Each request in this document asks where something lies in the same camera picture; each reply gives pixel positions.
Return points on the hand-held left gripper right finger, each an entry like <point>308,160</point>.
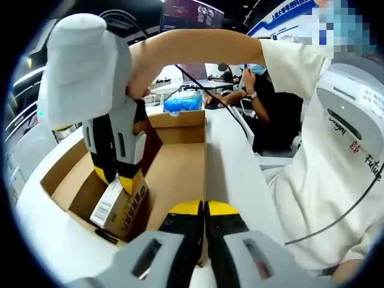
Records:
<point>261,261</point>

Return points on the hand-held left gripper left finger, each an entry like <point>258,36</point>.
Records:
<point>150,261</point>

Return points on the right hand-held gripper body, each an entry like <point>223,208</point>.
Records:
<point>84,72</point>

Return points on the small white carton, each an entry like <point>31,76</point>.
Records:
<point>120,207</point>

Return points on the brown cardboard shoe box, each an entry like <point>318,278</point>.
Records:
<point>180,174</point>

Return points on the blue soft wet wipes pack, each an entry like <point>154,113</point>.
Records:
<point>183,103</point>

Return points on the person's right hand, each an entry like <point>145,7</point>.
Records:
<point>139,87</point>

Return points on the operator in white shirt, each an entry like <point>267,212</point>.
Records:
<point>318,186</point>

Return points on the black computer mouse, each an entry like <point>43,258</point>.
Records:
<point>214,105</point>

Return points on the desk monitor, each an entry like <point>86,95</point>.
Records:
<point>195,70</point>

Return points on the large hanging screen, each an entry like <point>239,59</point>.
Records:
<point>192,15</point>

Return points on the white grey chest device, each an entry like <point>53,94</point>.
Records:
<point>351,99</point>

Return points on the blue white wall poster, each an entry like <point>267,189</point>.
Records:
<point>279,27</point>

